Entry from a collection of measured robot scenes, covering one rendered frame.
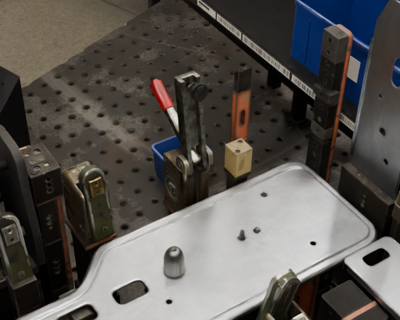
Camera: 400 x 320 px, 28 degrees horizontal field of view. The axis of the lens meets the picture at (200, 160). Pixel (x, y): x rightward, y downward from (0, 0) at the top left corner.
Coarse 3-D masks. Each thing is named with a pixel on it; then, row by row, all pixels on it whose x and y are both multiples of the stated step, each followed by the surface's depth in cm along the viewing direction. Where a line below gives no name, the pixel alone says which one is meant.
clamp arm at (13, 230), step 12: (0, 216) 115; (12, 216) 115; (0, 228) 115; (12, 228) 116; (0, 240) 116; (12, 240) 116; (0, 252) 118; (12, 252) 118; (24, 252) 119; (12, 264) 119; (24, 264) 120; (12, 276) 120; (24, 276) 121
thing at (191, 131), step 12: (192, 72) 123; (180, 84) 121; (192, 84) 122; (180, 96) 123; (192, 96) 120; (204, 96) 121; (180, 108) 124; (192, 108) 126; (180, 120) 126; (192, 120) 127; (180, 132) 128; (192, 132) 128; (204, 132) 128; (180, 144) 129; (192, 144) 129; (204, 144) 130; (204, 156) 131; (192, 168) 130; (204, 168) 132
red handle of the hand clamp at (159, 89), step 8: (160, 80) 133; (152, 88) 133; (160, 88) 132; (160, 96) 132; (168, 96) 132; (160, 104) 132; (168, 104) 132; (168, 112) 132; (176, 112) 132; (176, 120) 132; (176, 128) 131; (192, 152) 131; (192, 160) 130; (200, 160) 131
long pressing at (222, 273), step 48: (240, 192) 134; (288, 192) 135; (336, 192) 135; (144, 240) 126; (192, 240) 126; (240, 240) 126; (288, 240) 126; (336, 240) 127; (96, 288) 119; (192, 288) 119; (240, 288) 119
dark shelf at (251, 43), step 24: (216, 0) 176; (240, 0) 176; (264, 0) 176; (288, 0) 176; (240, 24) 168; (264, 24) 169; (288, 24) 169; (264, 48) 162; (288, 48) 162; (288, 72) 157; (312, 96) 153
